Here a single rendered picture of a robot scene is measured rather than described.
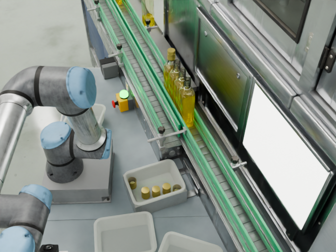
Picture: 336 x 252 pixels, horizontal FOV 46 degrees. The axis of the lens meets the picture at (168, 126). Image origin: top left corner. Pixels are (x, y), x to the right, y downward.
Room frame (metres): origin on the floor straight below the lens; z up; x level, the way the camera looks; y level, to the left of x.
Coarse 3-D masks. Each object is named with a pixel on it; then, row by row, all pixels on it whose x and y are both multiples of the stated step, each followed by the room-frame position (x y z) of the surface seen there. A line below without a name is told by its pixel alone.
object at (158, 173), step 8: (168, 160) 1.05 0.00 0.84; (136, 168) 1.01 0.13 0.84; (144, 168) 1.01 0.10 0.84; (152, 168) 1.02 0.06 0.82; (160, 168) 1.03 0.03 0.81; (168, 168) 1.04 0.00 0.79; (176, 168) 1.01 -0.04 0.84; (128, 176) 0.98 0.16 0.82; (136, 176) 0.99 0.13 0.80; (144, 176) 1.00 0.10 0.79; (152, 176) 1.01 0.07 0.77; (160, 176) 1.02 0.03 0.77; (168, 176) 1.02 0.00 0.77; (176, 176) 0.98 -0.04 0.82; (128, 184) 0.93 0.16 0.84; (136, 184) 0.97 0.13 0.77; (144, 184) 0.97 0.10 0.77; (152, 184) 0.97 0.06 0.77; (160, 184) 0.97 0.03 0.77; (184, 184) 0.93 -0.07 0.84; (136, 192) 0.93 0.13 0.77; (160, 192) 0.93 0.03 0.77; (176, 192) 0.89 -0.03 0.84; (136, 200) 0.90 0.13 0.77; (144, 200) 0.90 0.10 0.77; (152, 200) 0.85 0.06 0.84
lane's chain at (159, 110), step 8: (104, 0) 2.29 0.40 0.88; (104, 8) 2.19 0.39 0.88; (112, 16) 2.10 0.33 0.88; (112, 24) 2.02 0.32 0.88; (120, 32) 1.94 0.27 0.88; (120, 40) 1.86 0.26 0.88; (128, 48) 1.79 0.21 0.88; (128, 56) 1.71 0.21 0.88; (136, 64) 1.65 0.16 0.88; (136, 72) 1.58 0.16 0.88; (144, 80) 1.52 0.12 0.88; (144, 88) 1.46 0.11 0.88; (152, 96) 1.40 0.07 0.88; (152, 104) 1.35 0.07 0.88; (160, 112) 1.30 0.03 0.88; (160, 120) 1.25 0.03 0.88; (168, 120) 1.25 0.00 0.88; (168, 128) 1.20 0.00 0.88; (176, 136) 1.15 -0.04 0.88
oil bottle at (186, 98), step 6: (180, 90) 1.22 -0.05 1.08; (186, 90) 1.21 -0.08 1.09; (192, 90) 1.22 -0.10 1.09; (180, 96) 1.21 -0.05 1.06; (186, 96) 1.20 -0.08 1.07; (192, 96) 1.21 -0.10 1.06; (180, 102) 1.21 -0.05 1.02; (186, 102) 1.20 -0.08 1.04; (192, 102) 1.21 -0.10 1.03; (180, 108) 1.21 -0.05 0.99; (186, 108) 1.20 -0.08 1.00; (192, 108) 1.21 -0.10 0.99; (180, 114) 1.21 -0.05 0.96; (186, 114) 1.20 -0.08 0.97; (192, 114) 1.21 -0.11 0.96; (186, 120) 1.20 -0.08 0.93; (192, 120) 1.21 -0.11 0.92
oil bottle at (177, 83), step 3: (177, 78) 1.29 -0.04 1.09; (174, 81) 1.29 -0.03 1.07; (177, 81) 1.27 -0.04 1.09; (180, 81) 1.27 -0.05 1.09; (174, 84) 1.28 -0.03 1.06; (177, 84) 1.26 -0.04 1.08; (180, 84) 1.26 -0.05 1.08; (174, 87) 1.28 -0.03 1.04; (177, 87) 1.25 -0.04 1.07; (174, 90) 1.28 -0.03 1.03; (177, 90) 1.25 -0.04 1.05; (174, 93) 1.28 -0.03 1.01; (177, 93) 1.25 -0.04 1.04; (174, 96) 1.28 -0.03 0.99; (177, 96) 1.25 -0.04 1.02; (174, 99) 1.28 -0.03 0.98; (177, 99) 1.25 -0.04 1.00; (174, 102) 1.28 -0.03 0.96; (177, 102) 1.25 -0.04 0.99; (177, 105) 1.25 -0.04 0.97; (177, 108) 1.25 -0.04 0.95
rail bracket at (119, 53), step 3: (117, 45) 1.63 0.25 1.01; (120, 45) 1.63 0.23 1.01; (117, 48) 1.63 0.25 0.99; (120, 48) 1.63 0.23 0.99; (117, 51) 1.64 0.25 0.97; (120, 51) 1.63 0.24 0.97; (111, 54) 1.62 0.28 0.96; (114, 54) 1.63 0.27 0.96; (117, 54) 1.63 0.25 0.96; (120, 54) 1.63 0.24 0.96; (120, 57) 1.63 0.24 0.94; (120, 60) 1.63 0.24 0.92; (120, 63) 1.63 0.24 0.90; (123, 63) 1.63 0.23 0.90; (120, 66) 1.63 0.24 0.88
